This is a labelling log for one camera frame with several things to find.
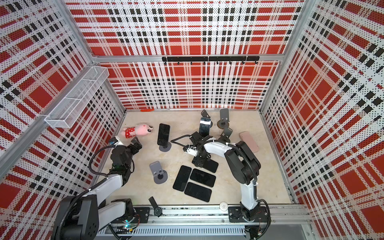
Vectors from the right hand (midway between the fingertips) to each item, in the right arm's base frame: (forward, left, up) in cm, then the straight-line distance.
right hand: (200, 159), depth 93 cm
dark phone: (+14, -2, +8) cm, 16 cm away
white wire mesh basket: (+26, +85, +20) cm, 91 cm away
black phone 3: (-12, +11, -2) cm, 17 cm away
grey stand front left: (-12, +23, +4) cm, 26 cm away
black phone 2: (-5, -6, +3) cm, 9 cm away
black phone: (+11, +23, +12) cm, 28 cm away
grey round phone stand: (+15, -17, +6) cm, 23 cm away
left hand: (+5, +41, +13) cm, 43 cm away
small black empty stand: (-28, +22, 0) cm, 36 cm away
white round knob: (-26, -12, 0) cm, 29 cm away
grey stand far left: (+20, -3, +12) cm, 23 cm away
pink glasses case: (+17, -32, +1) cm, 36 cm away
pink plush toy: (+20, +42, +6) cm, 47 cm away
